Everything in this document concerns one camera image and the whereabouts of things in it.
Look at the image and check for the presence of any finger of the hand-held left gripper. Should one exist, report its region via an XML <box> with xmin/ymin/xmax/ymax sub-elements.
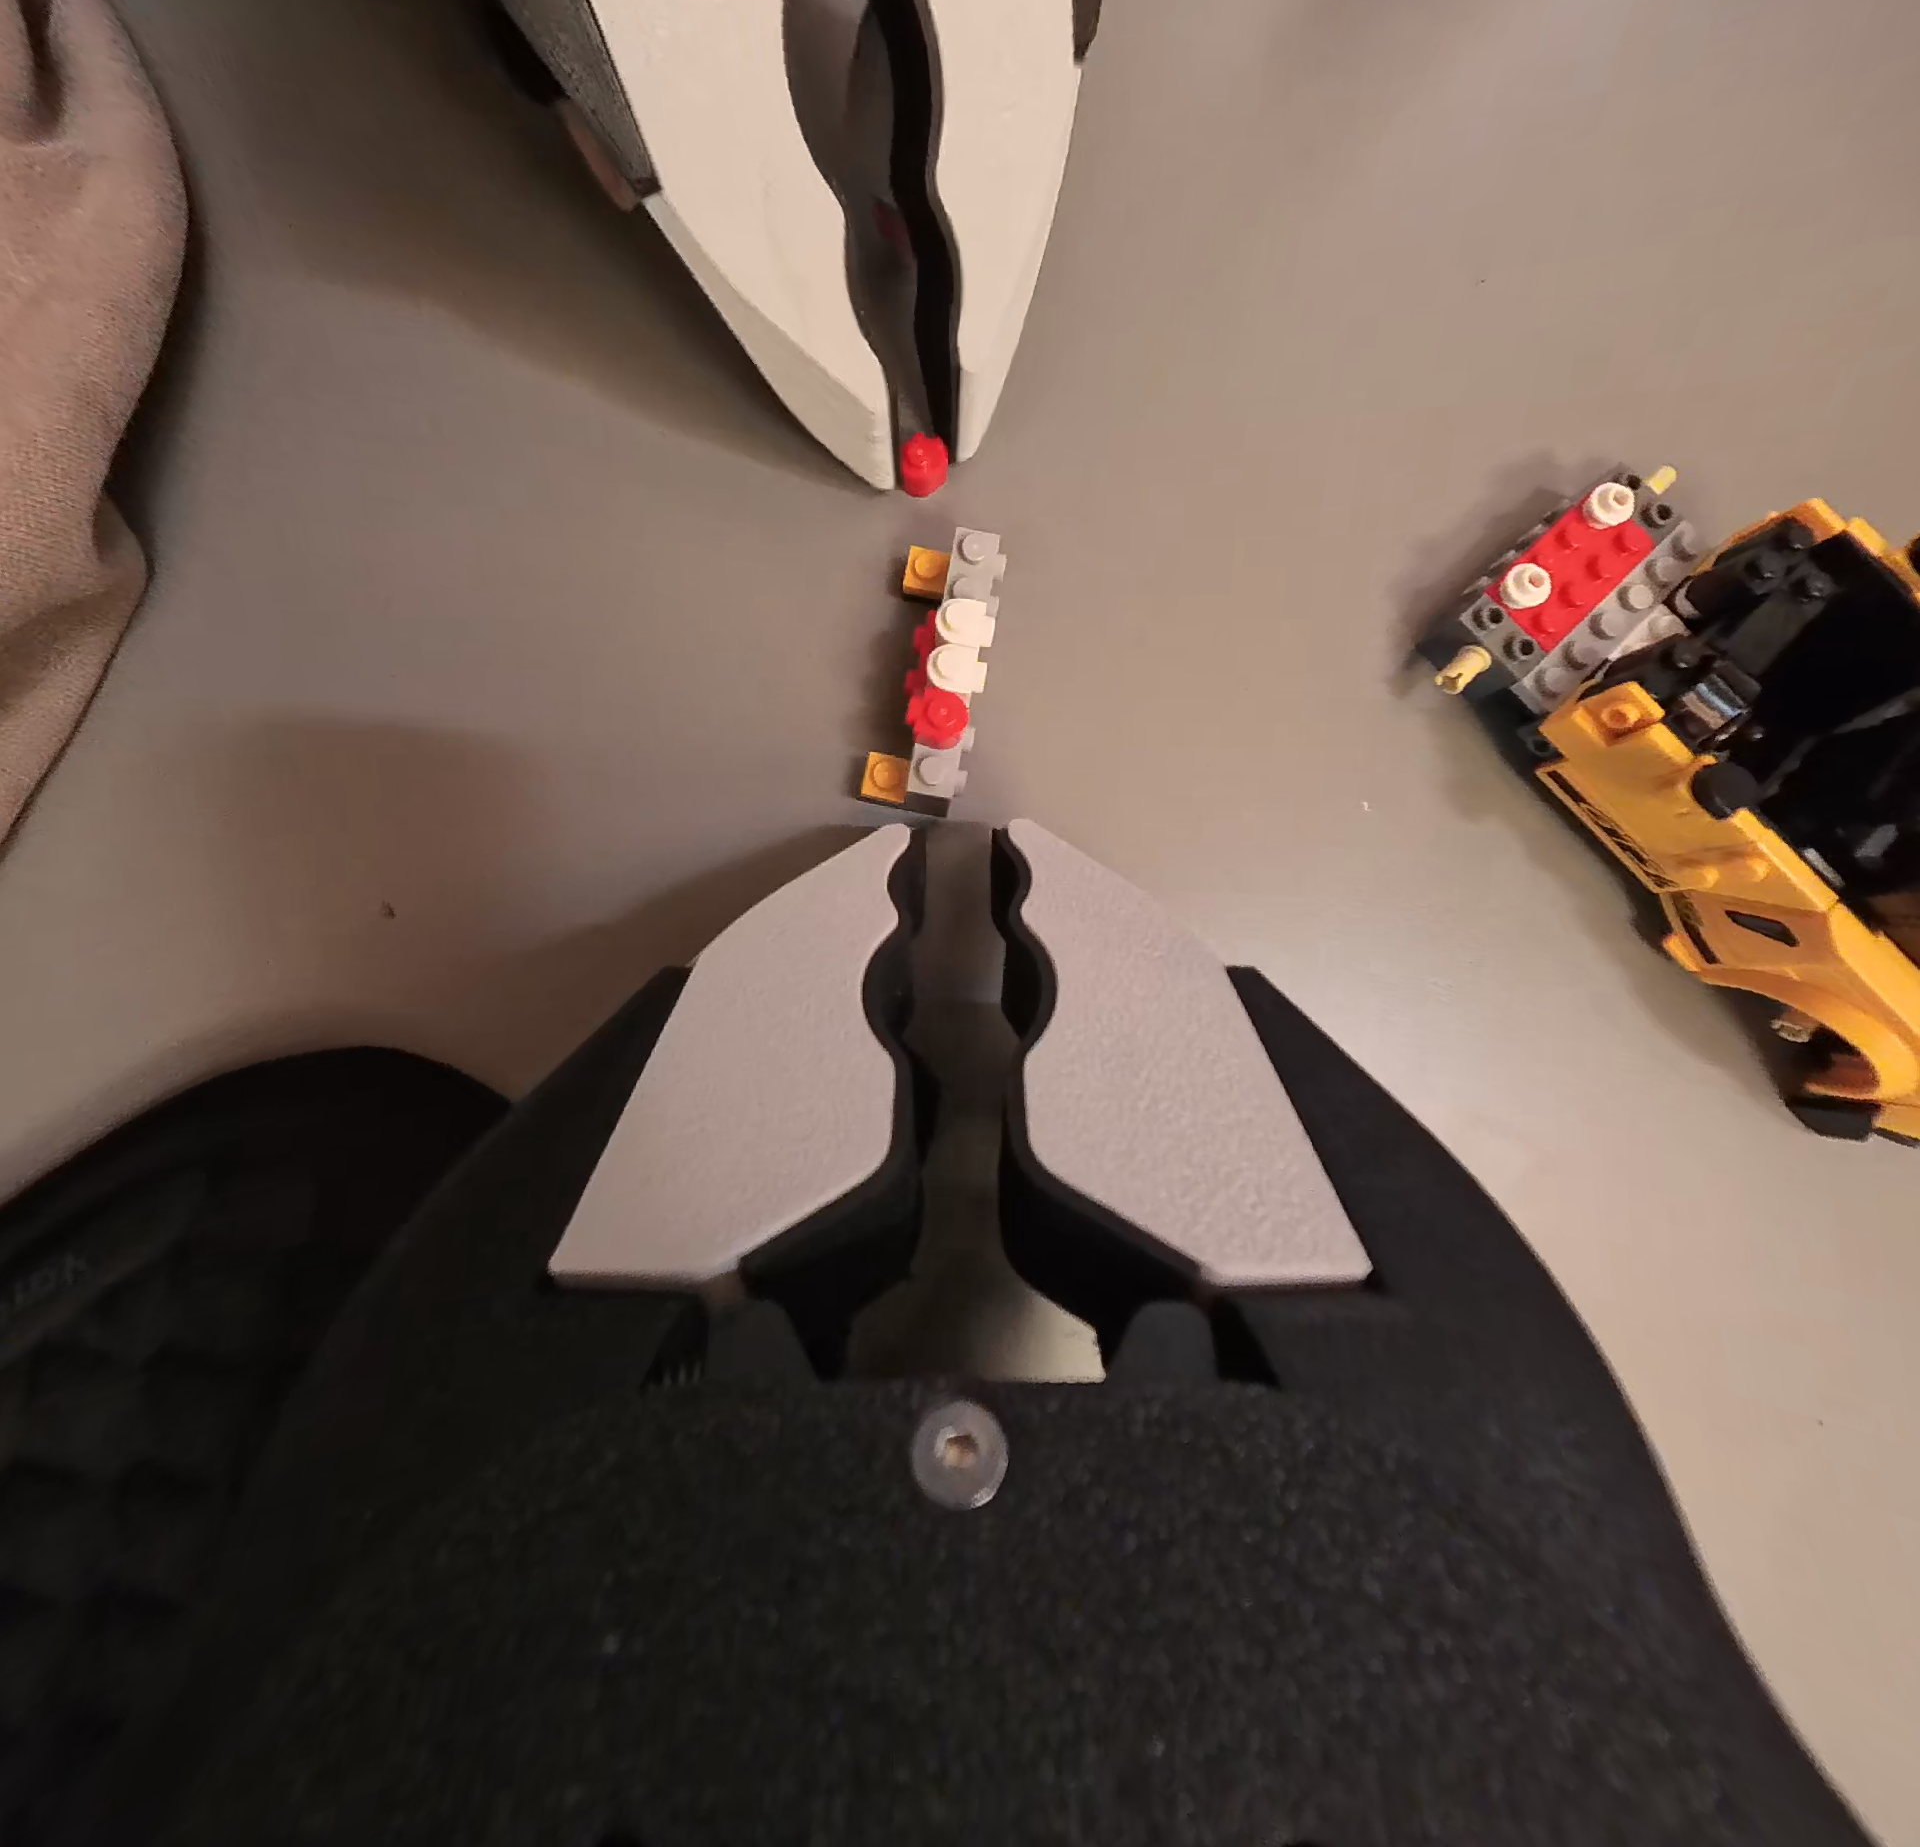
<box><xmin>884</xmin><ymin>0</ymin><xmax>1082</xmax><ymax>466</ymax></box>
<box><xmin>559</xmin><ymin>0</ymin><xmax>938</xmax><ymax>495</ymax></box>

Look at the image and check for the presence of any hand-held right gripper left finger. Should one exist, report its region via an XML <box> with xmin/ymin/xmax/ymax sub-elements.
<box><xmin>545</xmin><ymin>818</ymin><xmax>925</xmax><ymax>1376</ymax></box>

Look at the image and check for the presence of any person's pinkish beige garment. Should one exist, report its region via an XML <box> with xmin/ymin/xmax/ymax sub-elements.
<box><xmin>0</xmin><ymin>0</ymin><xmax>193</xmax><ymax>847</ymax></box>

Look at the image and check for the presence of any yellow and black lego car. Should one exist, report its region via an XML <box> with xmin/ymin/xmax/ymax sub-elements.
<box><xmin>1417</xmin><ymin>462</ymin><xmax>1920</xmax><ymax>1144</ymax></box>

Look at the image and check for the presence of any small grey lego strip assembly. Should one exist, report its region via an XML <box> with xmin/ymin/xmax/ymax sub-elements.
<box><xmin>859</xmin><ymin>527</ymin><xmax>1008</xmax><ymax>816</ymax></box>

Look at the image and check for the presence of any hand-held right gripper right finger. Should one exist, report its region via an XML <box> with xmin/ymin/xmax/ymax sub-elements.
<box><xmin>991</xmin><ymin>816</ymin><xmax>1377</xmax><ymax>1376</ymax></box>

